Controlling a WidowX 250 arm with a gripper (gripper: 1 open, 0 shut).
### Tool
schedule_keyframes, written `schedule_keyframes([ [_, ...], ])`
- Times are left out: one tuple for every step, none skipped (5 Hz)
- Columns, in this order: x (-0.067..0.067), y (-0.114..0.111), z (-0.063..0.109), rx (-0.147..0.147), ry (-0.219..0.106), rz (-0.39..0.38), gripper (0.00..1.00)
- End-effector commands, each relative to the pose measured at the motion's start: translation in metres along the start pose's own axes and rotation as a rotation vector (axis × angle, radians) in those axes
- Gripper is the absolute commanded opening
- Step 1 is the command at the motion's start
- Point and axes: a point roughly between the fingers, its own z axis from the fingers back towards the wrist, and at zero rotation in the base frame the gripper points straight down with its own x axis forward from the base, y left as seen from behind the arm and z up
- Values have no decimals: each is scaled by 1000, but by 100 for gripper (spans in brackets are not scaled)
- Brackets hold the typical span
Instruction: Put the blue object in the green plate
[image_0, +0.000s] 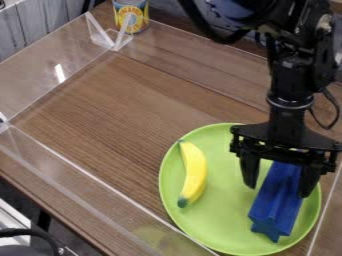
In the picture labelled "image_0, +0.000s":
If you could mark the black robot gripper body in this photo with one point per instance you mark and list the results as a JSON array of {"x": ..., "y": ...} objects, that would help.
[{"x": 297, "y": 147}]

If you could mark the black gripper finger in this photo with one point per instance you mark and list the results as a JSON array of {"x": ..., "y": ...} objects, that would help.
[
  {"x": 250, "y": 169},
  {"x": 310, "y": 175}
]

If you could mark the blue star-shaped block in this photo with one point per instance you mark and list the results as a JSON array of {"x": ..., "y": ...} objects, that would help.
[{"x": 277, "y": 204}]

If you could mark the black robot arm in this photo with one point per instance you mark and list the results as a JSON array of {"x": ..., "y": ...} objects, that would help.
[{"x": 298, "y": 30}]

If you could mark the yellow toy banana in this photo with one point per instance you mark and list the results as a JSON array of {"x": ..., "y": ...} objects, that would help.
[{"x": 195, "y": 165}]

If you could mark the clear acrylic barrier walls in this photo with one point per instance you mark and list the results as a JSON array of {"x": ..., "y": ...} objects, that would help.
[{"x": 94, "y": 112}]

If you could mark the black equipment with knob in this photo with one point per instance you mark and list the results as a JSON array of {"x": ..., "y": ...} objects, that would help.
[{"x": 70, "y": 244}]

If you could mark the yellow labelled tin can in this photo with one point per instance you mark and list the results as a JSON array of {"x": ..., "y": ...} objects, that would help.
[{"x": 133, "y": 11}]

